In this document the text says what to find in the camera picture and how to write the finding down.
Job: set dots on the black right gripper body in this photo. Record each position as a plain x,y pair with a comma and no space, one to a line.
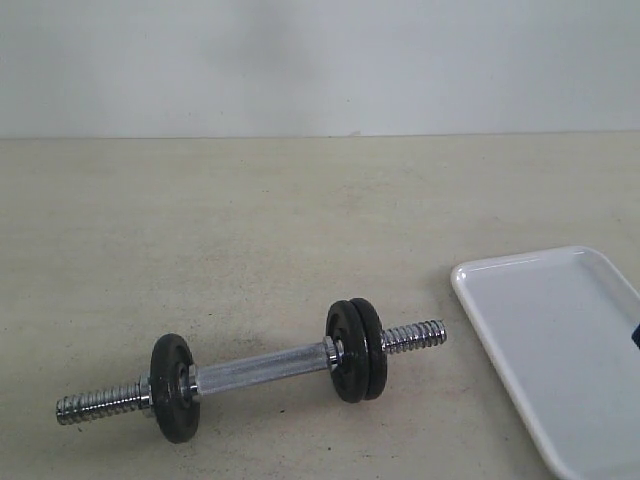
636,336

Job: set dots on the black weight plate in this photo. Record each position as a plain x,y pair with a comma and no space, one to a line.
176,411
351,375
372,327

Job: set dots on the chrome dumbbell bar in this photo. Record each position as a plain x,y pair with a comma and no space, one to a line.
84,407

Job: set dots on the chrome spinlock nut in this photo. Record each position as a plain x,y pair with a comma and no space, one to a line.
145,402

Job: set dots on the white rectangular tray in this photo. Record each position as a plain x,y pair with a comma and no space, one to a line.
556,325

